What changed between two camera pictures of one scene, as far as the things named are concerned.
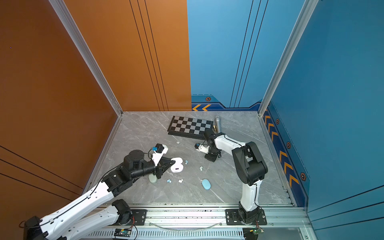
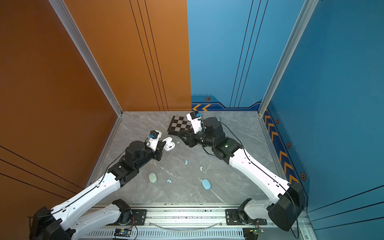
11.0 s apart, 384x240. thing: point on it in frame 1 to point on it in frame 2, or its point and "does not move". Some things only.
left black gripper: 161,166 to 158,151
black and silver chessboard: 189,127 does not move
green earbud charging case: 152,178 does not move
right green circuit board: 256,230 does not move
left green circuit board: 124,232 does not move
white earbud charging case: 178,166 to 169,145
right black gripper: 212,159 to 191,138
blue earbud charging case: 206,184 does not move
